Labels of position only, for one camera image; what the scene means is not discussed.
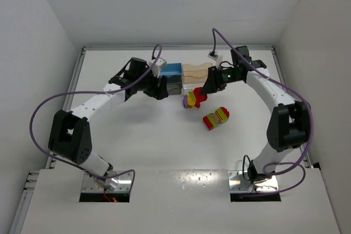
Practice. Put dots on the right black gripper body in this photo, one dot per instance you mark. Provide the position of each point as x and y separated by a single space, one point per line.
217 78

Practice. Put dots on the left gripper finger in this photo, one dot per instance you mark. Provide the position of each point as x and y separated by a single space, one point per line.
162 82
160 92

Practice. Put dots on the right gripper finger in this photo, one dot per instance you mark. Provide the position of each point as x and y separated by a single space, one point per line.
209 87
212 74

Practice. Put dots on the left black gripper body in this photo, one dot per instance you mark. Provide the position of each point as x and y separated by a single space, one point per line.
155 87

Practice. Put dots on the red rounded lego brick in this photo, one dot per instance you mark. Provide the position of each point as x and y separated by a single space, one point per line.
199 96

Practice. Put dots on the green lego brick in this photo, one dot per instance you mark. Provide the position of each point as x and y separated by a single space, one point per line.
192 96

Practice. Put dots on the red curved lego brick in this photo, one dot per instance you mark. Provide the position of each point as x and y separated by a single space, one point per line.
197 103

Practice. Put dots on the purple rounded lego brick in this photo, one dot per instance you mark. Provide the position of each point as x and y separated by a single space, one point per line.
185 102

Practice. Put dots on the yellow rounded lego brick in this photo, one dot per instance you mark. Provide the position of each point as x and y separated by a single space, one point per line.
191 102

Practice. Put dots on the red green striped lego stack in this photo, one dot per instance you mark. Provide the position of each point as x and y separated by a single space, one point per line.
211 121

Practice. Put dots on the striped burger lego stack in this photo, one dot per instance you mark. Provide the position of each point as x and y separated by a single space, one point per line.
222 115

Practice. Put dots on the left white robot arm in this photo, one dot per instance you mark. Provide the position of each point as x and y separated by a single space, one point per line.
70 136

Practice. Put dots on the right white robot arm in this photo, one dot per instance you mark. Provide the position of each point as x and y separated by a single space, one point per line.
289 124

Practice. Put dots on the blue container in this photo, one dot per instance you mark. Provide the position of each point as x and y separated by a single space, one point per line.
172 69

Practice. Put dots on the smoky grey container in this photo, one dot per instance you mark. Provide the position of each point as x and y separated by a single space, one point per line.
174 85

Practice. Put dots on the orange translucent container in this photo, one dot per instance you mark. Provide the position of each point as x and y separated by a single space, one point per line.
195 74

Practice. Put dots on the clear container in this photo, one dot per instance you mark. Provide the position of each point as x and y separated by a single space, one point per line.
190 87

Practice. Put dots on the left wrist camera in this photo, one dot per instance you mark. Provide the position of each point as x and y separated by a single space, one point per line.
157 65

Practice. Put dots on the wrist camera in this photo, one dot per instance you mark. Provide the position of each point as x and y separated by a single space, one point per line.
217 58
157 65

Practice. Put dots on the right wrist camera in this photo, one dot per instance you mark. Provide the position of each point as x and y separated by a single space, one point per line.
217 58

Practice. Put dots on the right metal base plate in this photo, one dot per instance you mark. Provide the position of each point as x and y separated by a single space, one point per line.
239 185

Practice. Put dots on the metal base plate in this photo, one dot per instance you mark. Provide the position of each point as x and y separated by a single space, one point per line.
239 185
118 184

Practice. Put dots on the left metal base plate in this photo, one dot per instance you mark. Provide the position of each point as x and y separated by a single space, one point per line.
118 184

